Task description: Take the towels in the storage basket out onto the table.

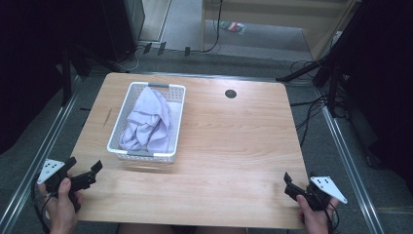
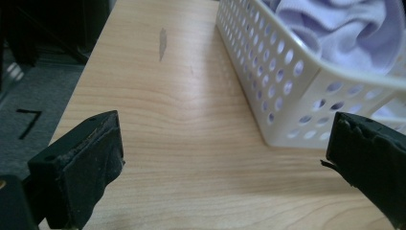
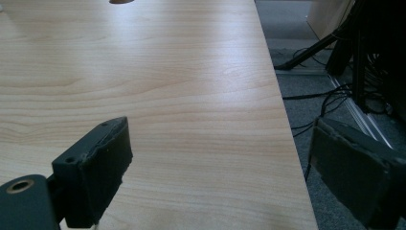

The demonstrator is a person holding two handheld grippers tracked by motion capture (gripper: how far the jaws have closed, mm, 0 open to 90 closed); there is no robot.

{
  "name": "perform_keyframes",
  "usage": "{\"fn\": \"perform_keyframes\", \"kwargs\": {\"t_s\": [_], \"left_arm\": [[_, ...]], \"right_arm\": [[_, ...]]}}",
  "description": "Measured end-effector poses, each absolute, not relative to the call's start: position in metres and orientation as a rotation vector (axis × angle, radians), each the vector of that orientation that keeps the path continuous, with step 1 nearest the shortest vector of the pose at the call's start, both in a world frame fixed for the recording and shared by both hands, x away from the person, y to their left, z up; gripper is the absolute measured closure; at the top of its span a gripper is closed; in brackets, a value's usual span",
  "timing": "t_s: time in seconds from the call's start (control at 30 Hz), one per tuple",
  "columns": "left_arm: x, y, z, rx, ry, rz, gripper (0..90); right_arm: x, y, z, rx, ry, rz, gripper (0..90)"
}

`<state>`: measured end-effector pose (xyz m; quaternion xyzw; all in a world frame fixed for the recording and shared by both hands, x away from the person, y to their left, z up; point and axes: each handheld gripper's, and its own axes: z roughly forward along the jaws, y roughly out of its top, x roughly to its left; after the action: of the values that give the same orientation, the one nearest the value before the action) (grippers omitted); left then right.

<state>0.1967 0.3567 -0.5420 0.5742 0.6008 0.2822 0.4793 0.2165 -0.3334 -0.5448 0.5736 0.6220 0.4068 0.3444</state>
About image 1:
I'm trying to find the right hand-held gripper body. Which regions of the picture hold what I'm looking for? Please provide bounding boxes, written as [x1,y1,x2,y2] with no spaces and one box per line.
[283,175,349,213]

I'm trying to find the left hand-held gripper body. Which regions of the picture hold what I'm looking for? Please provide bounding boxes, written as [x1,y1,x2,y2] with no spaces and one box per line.
[36,158,98,213]

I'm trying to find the white plastic basket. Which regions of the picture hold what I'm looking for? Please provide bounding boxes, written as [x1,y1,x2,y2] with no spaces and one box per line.
[106,81,187,164]

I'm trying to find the lavender cloth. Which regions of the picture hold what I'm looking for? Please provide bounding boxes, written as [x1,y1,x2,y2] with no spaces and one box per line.
[119,86,174,154]

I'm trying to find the person's right hand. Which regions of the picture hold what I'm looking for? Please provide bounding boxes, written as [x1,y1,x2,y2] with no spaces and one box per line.
[295,194,341,234]

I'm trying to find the person's left hand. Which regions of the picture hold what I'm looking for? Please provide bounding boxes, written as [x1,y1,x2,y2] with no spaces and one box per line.
[38,176,84,234]

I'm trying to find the dark curtain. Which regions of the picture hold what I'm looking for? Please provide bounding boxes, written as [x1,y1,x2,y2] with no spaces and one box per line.
[337,0,413,186]
[0,0,108,155]

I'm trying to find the black metal stand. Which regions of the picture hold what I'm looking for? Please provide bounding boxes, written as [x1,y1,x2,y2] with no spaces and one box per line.
[276,0,374,118]

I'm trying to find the black cabinet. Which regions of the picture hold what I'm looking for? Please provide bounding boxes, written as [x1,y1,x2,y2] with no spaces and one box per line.
[98,0,146,63]

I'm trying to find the light wooden shelf unit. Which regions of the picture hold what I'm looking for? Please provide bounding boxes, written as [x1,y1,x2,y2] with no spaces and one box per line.
[201,0,362,61]

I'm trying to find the colourful packet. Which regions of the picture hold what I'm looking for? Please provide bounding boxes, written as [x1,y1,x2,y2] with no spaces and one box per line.
[219,20,247,35]

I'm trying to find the metal floor rail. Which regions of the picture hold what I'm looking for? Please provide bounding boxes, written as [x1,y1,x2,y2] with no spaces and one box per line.
[319,97,387,234]
[0,76,82,234]

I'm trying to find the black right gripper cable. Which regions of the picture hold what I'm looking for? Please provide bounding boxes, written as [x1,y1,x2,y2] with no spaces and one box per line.
[322,198,341,234]

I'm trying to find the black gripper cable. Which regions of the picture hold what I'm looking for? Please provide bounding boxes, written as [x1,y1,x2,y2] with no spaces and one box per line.
[30,176,55,234]
[322,198,341,234]

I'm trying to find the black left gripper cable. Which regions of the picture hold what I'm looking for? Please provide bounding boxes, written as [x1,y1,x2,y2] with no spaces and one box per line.
[30,176,55,234]

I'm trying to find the black floor cables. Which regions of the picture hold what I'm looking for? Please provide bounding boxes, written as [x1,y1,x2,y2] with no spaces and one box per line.
[289,58,350,148]

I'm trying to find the black upright post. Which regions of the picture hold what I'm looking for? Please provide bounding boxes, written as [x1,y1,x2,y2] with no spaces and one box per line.
[60,45,73,107]

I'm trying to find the white floor cable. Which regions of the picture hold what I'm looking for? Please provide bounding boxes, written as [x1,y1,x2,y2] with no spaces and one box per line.
[111,45,145,73]

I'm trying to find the black hanging cable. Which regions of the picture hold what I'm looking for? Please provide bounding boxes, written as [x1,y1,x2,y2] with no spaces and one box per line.
[200,0,224,54]

